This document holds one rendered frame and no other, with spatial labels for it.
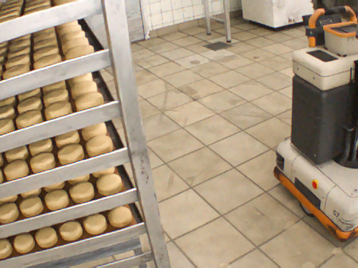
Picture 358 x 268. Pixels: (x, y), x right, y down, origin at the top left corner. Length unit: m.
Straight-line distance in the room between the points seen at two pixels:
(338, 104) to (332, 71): 0.19
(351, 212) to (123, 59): 1.37
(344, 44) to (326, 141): 0.47
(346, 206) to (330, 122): 0.39
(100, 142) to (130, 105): 0.14
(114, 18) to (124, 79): 0.10
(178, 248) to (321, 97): 0.98
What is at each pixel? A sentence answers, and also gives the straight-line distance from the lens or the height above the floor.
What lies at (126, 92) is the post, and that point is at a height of 1.18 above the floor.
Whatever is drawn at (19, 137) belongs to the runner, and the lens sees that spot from 0.65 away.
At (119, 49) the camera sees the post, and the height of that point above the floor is 1.25.
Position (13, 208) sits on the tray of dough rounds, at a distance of 0.80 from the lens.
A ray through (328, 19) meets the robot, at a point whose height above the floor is 0.92.
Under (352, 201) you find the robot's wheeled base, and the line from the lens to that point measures 1.78.
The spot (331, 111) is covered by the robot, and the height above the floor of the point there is 0.59.
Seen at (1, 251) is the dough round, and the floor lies 0.88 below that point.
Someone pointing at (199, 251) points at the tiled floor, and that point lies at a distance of 1.91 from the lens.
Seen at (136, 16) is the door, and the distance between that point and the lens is 4.79.
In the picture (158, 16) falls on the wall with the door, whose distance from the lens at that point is 4.90.
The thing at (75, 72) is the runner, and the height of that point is 1.22.
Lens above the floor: 1.43
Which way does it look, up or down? 31 degrees down
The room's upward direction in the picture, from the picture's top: 7 degrees counter-clockwise
